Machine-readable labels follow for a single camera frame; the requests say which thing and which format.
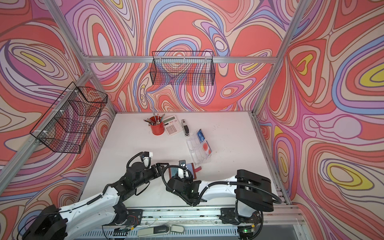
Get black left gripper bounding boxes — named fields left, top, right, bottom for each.
left=132, top=163, right=170, bottom=191

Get clear plastic card tray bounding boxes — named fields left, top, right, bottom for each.
left=187, top=132, right=212, bottom=167

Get red leather card holder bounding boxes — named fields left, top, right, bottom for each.
left=168, top=163, right=197, bottom=180

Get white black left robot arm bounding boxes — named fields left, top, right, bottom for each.
left=17, top=152, right=168, bottom=240

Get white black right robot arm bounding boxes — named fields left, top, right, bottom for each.
left=161, top=167, right=283, bottom=225

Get red credit card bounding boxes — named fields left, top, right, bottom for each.
left=202, top=140, right=212, bottom=157

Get blue credit card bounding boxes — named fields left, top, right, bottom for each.
left=197, top=129, right=206, bottom=143

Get red pen cup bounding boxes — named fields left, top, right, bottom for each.
left=150, top=124, right=165, bottom=136

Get white calculator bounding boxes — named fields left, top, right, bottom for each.
left=163, top=115, right=183, bottom=136

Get pens in cup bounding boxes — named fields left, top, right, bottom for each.
left=144, top=114, right=165, bottom=126

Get black silver stapler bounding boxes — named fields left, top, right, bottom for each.
left=182, top=120, right=190, bottom=137

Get grey foot pedal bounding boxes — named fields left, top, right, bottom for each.
left=137, top=225, right=185, bottom=238

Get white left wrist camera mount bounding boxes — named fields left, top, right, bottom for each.
left=141, top=152, right=153, bottom=169

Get black wire basket left wall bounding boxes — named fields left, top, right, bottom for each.
left=30, top=82, right=108, bottom=154

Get black wire basket wall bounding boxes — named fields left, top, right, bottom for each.
left=150, top=50, right=216, bottom=86
left=30, top=82, right=108, bottom=154

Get black wire basket back wall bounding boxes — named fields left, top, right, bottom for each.
left=150, top=50, right=216, bottom=86

